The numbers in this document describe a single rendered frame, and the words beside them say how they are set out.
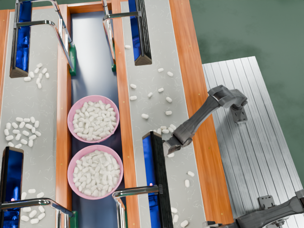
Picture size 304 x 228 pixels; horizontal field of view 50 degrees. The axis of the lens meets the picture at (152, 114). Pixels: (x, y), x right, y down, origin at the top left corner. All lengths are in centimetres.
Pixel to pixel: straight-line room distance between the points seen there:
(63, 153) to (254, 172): 96
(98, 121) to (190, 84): 53
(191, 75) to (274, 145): 58
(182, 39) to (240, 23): 123
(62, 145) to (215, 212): 80
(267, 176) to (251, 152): 14
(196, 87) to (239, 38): 128
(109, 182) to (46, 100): 57
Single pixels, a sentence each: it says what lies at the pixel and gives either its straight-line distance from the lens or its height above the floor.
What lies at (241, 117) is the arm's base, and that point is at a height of 68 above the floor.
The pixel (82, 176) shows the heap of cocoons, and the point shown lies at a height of 72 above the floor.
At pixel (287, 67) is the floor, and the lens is 295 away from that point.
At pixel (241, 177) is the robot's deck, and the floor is 67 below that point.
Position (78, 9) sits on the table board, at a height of 70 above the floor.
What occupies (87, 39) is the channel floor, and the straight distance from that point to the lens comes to 210.
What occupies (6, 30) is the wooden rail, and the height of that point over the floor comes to 76.
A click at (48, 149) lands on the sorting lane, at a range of 174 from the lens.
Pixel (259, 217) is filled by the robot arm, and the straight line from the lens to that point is 134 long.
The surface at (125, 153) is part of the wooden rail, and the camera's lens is 163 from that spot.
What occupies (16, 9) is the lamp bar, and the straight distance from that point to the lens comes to 175.
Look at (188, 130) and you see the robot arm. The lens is 145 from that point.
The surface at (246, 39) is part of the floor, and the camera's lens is 301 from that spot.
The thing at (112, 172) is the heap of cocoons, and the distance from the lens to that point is 163.
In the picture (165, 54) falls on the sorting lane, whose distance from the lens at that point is 191.
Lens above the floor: 231
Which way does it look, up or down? 65 degrees down
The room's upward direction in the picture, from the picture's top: 2 degrees counter-clockwise
